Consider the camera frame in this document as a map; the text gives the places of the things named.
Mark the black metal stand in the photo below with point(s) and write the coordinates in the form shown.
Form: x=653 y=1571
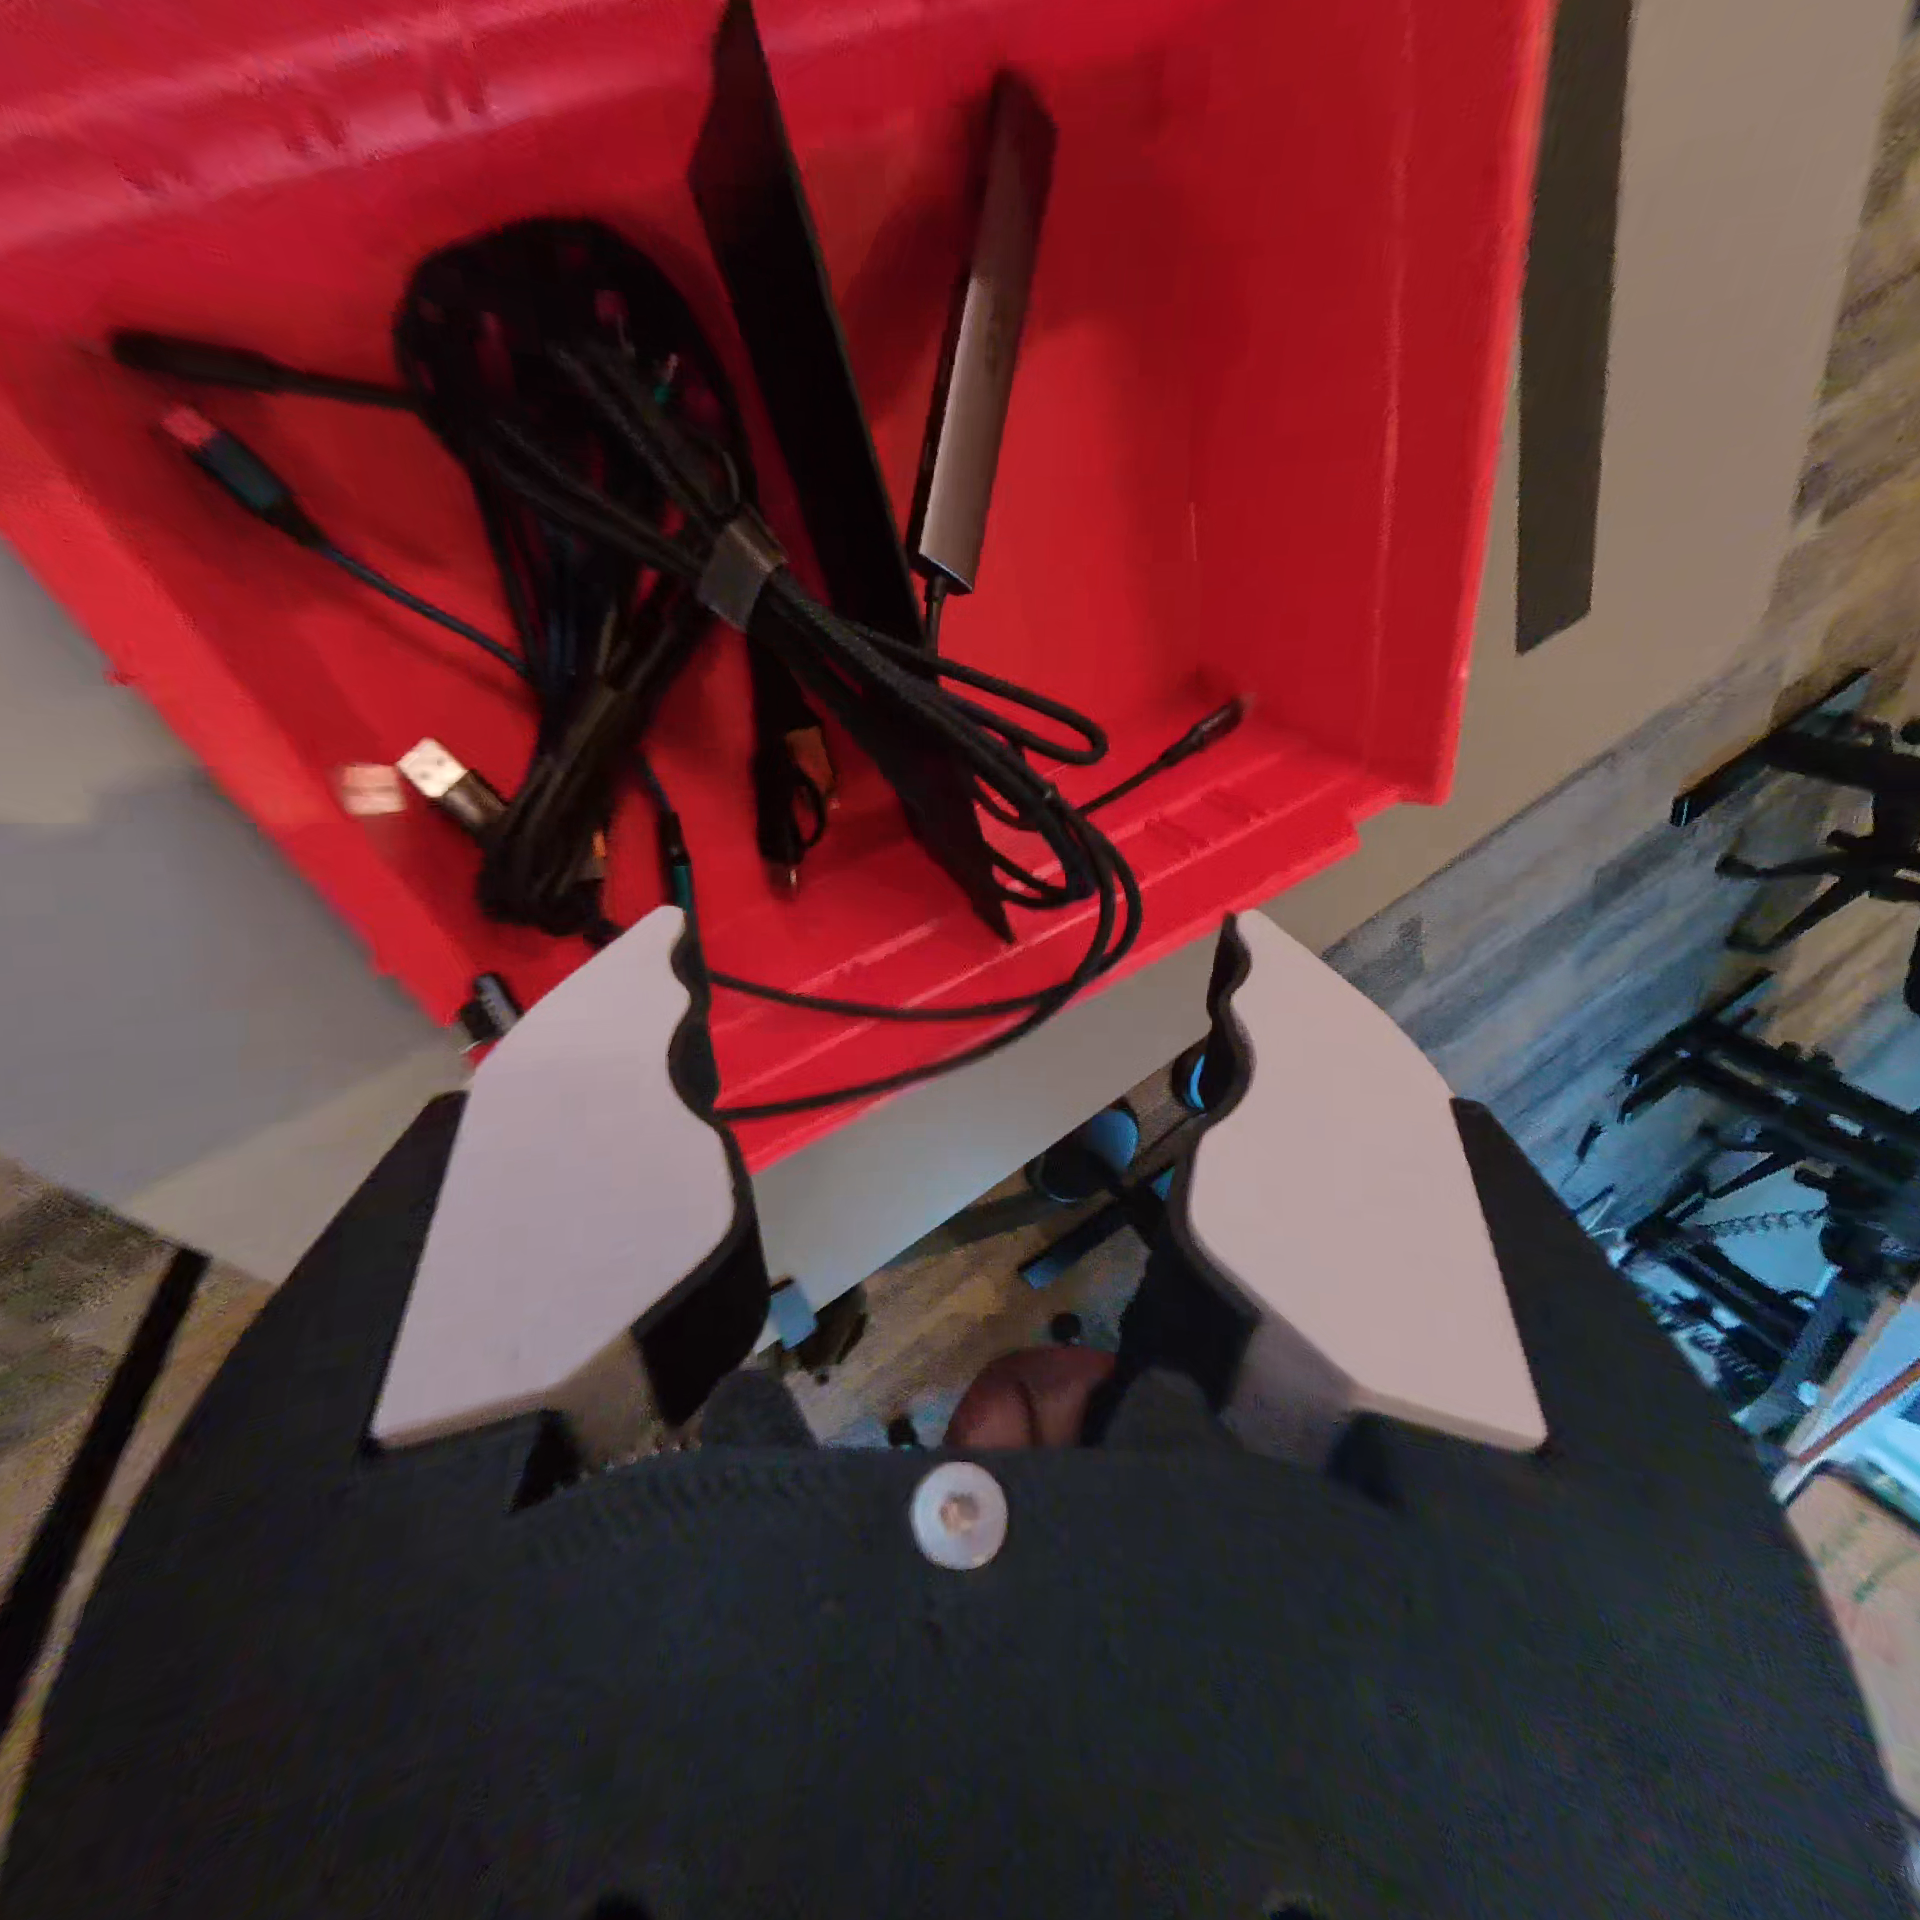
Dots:
x=1755 y=1080
x=1831 y=751

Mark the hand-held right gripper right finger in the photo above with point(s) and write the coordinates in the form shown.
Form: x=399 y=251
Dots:
x=1350 y=1201

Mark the blue black shoe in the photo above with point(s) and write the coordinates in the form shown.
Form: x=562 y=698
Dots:
x=1073 y=1155
x=1193 y=1077

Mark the slim grey usb hub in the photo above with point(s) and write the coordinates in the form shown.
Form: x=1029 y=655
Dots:
x=974 y=404

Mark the person's right hand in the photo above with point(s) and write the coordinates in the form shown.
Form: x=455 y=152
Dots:
x=1029 y=1395

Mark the red plastic bin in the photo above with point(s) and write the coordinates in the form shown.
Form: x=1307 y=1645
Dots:
x=1320 y=451

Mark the black bin divider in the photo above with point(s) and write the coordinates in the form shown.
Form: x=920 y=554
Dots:
x=794 y=345

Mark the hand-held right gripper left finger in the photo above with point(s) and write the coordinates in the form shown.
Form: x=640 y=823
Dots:
x=571 y=1201

